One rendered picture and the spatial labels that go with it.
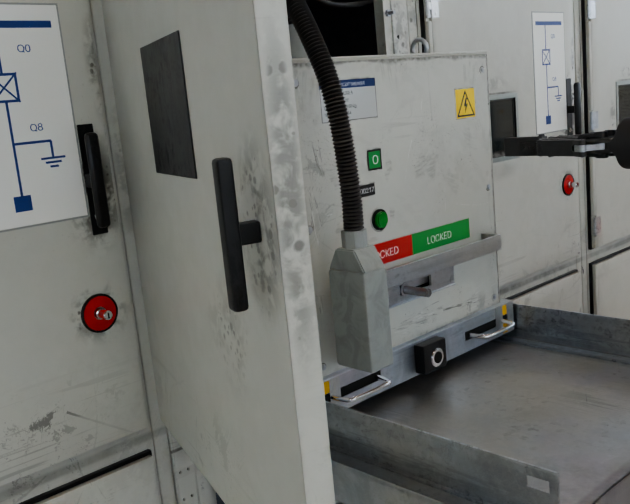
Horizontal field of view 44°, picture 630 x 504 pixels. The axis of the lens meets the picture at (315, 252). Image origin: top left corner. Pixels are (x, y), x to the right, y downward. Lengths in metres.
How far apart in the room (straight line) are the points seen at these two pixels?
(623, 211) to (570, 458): 1.51
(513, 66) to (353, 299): 1.05
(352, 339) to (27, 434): 0.49
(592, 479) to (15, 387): 0.78
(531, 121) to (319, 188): 1.01
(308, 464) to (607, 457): 0.49
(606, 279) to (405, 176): 1.27
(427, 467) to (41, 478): 0.58
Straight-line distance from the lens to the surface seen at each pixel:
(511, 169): 1.98
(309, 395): 0.71
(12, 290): 1.16
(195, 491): 1.42
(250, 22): 0.67
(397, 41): 1.68
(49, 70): 1.18
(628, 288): 2.59
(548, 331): 1.52
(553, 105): 2.14
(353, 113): 1.19
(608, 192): 2.42
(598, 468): 1.07
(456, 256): 1.33
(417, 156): 1.30
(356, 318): 1.08
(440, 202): 1.35
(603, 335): 1.47
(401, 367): 1.29
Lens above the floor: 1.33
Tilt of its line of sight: 11 degrees down
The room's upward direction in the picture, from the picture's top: 6 degrees counter-clockwise
